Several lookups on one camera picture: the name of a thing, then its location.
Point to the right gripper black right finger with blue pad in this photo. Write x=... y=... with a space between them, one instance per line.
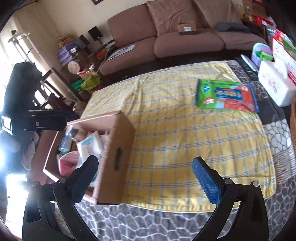
x=250 y=223

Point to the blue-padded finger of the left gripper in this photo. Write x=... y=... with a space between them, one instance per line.
x=48 y=120

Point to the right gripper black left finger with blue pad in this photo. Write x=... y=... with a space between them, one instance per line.
x=39 y=222

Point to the pink plush headband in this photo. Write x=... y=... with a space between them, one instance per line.
x=68 y=163

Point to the clear small plastic bottle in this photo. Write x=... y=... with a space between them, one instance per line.
x=67 y=140

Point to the face mask sachet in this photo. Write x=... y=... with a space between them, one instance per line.
x=94 y=144

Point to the cardboard box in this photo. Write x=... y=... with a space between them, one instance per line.
x=109 y=185

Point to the wicker basket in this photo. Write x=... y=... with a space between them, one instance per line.
x=293 y=122

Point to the brown sofa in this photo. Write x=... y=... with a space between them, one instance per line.
x=149 y=31

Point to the yellow plaid cloth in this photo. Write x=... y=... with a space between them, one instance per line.
x=170 y=131

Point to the green orange wipes pack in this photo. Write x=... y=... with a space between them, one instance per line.
x=219 y=94

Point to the white tissue box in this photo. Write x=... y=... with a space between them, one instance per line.
x=274 y=78

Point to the black remote control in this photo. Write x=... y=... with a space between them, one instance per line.
x=250 y=73

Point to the small cardboard parcel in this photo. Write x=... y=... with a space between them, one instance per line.
x=188 y=28

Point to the purple small basket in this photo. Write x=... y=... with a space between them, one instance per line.
x=261 y=52

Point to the framed wall picture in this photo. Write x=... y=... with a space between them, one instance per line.
x=95 y=2

